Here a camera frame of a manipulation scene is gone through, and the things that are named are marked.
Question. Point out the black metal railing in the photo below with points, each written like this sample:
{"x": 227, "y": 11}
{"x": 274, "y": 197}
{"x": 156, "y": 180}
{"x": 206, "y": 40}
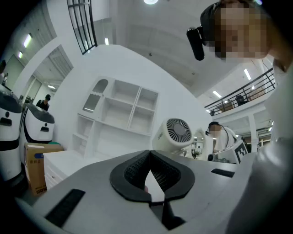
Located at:
{"x": 242, "y": 91}

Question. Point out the white shelf unit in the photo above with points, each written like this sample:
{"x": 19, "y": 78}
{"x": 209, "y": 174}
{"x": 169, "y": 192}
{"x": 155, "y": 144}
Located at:
{"x": 119, "y": 128}

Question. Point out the teal object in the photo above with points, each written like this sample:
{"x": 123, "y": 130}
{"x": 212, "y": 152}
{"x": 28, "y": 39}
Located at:
{"x": 55, "y": 143}

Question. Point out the brown cardboard box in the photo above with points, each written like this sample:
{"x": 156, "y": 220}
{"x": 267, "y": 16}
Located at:
{"x": 36, "y": 169}

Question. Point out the round ceiling lamp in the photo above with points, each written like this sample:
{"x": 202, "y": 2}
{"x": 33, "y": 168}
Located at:
{"x": 151, "y": 1}

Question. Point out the person's head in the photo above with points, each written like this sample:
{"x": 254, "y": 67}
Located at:
{"x": 242, "y": 34}

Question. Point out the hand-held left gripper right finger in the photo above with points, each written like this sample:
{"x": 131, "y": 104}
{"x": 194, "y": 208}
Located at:
{"x": 180, "y": 182}

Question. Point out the white and black robot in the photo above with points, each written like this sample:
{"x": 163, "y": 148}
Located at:
{"x": 39, "y": 128}
{"x": 9, "y": 137}

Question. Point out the black head-worn camera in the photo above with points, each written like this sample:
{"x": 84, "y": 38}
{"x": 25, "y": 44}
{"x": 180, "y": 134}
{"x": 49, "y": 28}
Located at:
{"x": 195, "y": 43}

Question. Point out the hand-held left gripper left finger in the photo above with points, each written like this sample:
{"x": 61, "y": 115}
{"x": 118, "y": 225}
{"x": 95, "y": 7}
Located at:
{"x": 119, "y": 180}

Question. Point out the ceiling tube light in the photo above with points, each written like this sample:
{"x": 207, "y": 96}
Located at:
{"x": 27, "y": 40}
{"x": 247, "y": 74}
{"x": 217, "y": 94}
{"x": 106, "y": 41}

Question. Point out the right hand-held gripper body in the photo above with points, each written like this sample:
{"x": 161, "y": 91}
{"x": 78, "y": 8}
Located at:
{"x": 229, "y": 154}

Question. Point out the person's striped white shirt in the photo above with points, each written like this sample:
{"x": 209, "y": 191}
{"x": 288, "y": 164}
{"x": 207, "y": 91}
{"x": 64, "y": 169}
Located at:
{"x": 274, "y": 164}

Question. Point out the white hair dryer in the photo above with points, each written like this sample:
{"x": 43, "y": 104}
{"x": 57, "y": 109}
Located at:
{"x": 164, "y": 137}

